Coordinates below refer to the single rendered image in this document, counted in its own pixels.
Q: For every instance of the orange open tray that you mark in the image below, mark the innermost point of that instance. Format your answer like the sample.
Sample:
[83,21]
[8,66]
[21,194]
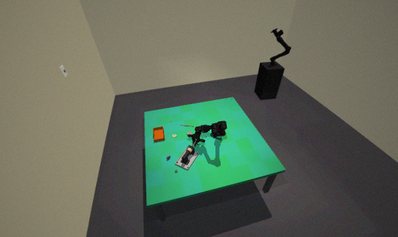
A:
[158,134]

